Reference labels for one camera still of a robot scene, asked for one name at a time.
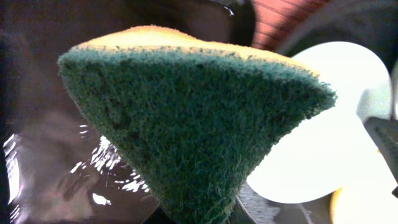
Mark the yellow plate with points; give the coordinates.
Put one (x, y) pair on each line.
(332, 149)

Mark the rectangular black tray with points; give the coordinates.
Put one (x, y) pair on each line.
(59, 170)

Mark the green and yellow sponge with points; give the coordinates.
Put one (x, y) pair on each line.
(193, 117)

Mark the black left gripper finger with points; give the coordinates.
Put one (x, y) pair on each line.
(383, 132)

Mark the round black tray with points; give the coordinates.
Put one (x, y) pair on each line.
(371, 24)

